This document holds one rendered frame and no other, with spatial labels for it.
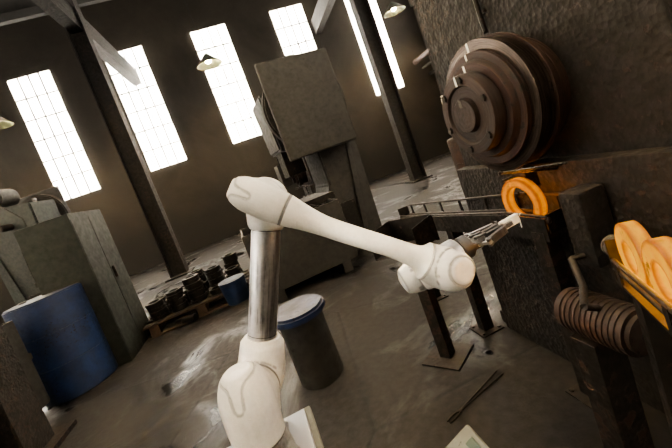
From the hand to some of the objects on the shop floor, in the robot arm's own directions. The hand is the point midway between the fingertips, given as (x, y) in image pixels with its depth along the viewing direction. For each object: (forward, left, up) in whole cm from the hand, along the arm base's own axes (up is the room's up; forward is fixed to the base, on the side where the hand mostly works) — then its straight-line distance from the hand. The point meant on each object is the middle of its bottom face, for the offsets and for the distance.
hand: (509, 221), depth 115 cm
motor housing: (+1, -18, -76) cm, 78 cm away
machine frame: (+63, +3, -72) cm, 96 cm away
